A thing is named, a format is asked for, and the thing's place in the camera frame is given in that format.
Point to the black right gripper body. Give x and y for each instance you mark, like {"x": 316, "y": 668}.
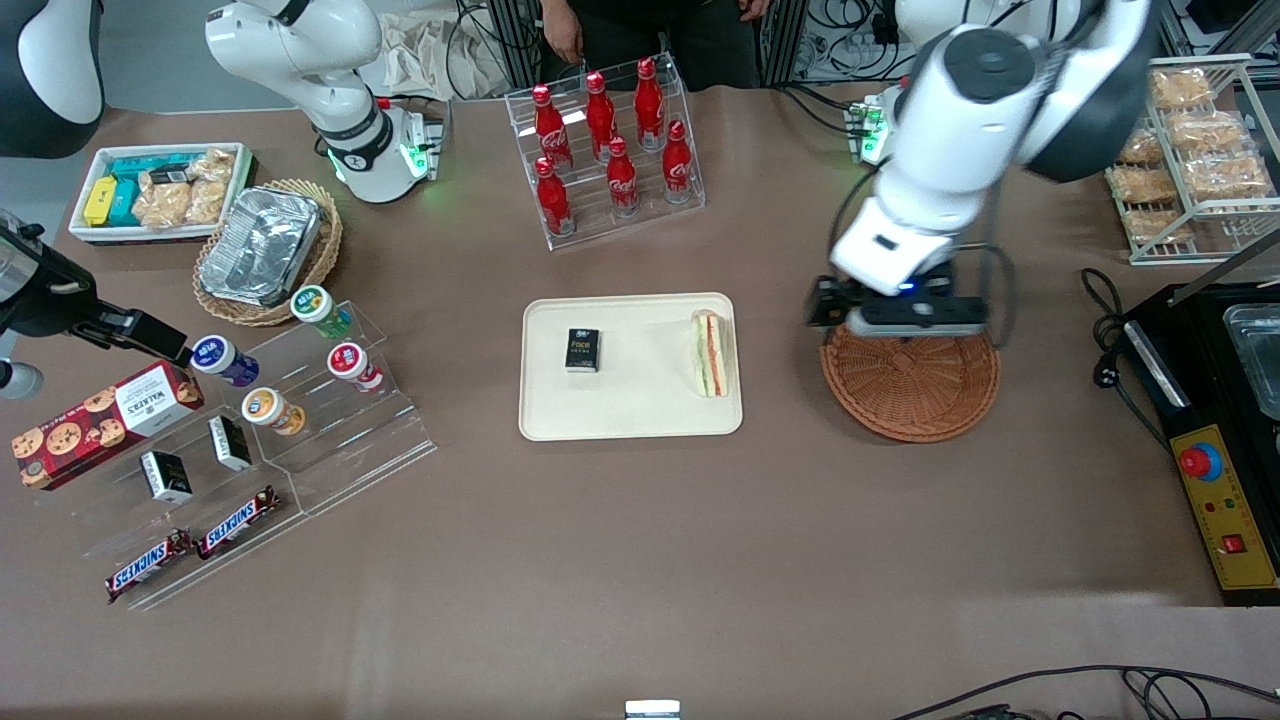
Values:
{"x": 45, "y": 308}

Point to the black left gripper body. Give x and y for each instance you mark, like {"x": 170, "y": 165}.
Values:
{"x": 829, "y": 301}

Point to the triangle sandwich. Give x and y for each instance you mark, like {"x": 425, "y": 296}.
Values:
{"x": 711, "y": 355}

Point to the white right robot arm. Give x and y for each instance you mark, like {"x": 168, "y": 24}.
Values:
{"x": 300, "y": 40}

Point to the round brown wicker basket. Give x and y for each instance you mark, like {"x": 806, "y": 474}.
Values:
{"x": 910, "y": 390}

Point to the aluminium foil tray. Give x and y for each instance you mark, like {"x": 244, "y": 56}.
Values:
{"x": 260, "y": 245}

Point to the oval light wicker basket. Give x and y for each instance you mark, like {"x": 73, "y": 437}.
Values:
{"x": 325, "y": 250}

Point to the cream plastic tray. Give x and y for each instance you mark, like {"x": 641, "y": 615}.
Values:
{"x": 640, "y": 400}

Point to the steel tray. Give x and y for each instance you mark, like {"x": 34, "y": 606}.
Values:
{"x": 1260, "y": 350}

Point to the person left hand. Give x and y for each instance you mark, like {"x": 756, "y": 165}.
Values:
{"x": 755, "y": 8}

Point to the person right hand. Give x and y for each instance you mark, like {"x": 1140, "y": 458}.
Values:
{"x": 565, "y": 35}

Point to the blue lid cup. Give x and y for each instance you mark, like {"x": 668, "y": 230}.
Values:
{"x": 222, "y": 360}

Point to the white plastic crate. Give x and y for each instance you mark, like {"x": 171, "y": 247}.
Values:
{"x": 85, "y": 235}

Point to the red walkers cookie box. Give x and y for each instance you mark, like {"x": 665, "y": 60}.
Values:
{"x": 100, "y": 425}

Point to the yellow small box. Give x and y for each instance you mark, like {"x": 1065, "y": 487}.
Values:
{"x": 100, "y": 200}

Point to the teal small box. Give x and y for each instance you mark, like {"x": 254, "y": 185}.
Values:
{"x": 125, "y": 205}
{"x": 145, "y": 165}

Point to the small black white box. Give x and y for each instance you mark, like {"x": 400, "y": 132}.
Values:
{"x": 166, "y": 477}
{"x": 230, "y": 443}

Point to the orange lid cup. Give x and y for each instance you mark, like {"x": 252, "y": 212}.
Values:
{"x": 270, "y": 410}

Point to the beige snack pack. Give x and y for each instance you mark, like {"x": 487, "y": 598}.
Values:
{"x": 162, "y": 205}
{"x": 210, "y": 185}

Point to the green lid cup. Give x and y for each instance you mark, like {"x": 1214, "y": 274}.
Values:
{"x": 318, "y": 305}

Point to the red lid cup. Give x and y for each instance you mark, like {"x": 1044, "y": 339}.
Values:
{"x": 352, "y": 365}

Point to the snickers chocolate bar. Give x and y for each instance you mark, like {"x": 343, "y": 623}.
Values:
{"x": 148, "y": 566}
{"x": 238, "y": 522}

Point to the clear acrylic bottle rack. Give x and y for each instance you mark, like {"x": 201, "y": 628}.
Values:
{"x": 640, "y": 225}

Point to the red cola bottle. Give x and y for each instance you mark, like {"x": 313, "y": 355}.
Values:
{"x": 622, "y": 180}
{"x": 677, "y": 165}
{"x": 600, "y": 115}
{"x": 553, "y": 200}
{"x": 650, "y": 100}
{"x": 550, "y": 125}

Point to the clear acrylic stepped stand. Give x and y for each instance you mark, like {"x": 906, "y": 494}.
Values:
{"x": 350, "y": 460}

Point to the small black face box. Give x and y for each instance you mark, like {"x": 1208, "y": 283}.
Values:
{"x": 583, "y": 350}

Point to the person in dark clothes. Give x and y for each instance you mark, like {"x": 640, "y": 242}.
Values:
{"x": 690, "y": 40}

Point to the clear wrapped pastry pack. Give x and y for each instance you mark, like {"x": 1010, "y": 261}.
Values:
{"x": 1203, "y": 130}
{"x": 1162, "y": 226}
{"x": 1225, "y": 175}
{"x": 1142, "y": 148}
{"x": 1180, "y": 88}
{"x": 1145, "y": 185}

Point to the beige cloth bag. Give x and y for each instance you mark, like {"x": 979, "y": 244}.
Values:
{"x": 430, "y": 55}

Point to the grey metal bar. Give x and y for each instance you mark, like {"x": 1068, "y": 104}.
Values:
{"x": 1225, "y": 268}

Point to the red emergency stop button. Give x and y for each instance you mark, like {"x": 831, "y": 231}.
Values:
{"x": 1198, "y": 462}

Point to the black yellow control box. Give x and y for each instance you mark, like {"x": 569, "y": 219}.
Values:
{"x": 1225, "y": 520}

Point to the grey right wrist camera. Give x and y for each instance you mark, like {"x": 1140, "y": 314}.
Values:
{"x": 18, "y": 380}

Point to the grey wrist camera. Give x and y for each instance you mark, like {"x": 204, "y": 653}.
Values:
{"x": 920, "y": 318}
{"x": 18, "y": 380}

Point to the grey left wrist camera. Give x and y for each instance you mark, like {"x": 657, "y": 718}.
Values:
{"x": 920, "y": 318}

